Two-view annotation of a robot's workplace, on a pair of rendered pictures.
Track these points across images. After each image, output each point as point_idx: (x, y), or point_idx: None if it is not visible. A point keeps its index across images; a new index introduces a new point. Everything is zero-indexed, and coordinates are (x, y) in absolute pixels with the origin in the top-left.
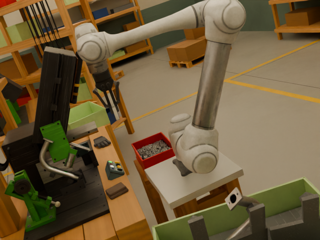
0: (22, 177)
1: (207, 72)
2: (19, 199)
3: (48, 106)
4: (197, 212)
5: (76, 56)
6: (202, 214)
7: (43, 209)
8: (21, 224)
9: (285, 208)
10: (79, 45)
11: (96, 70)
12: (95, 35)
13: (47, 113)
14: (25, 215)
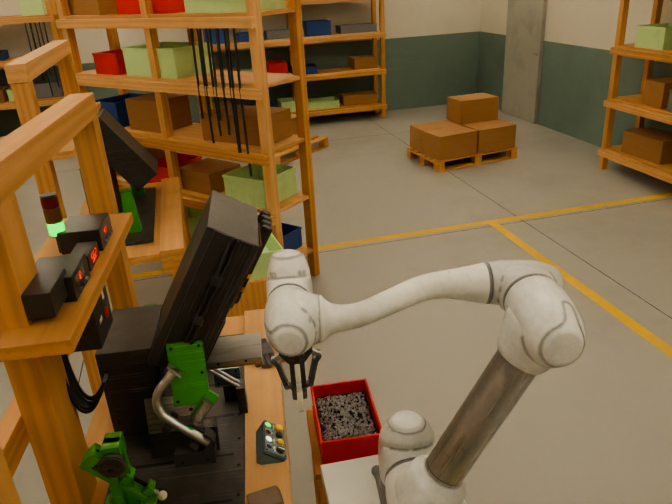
0: (115, 451)
1: (480, 404)
2: (104, 432)
3: (190, 315)
4: None
5: (260, 231)
6: None
7: (137, 500)
8: (95, 500)
9: None
10: (270, 322)
11: None
12: (303, 308)
13: (186, 324)
14: (106, 482)
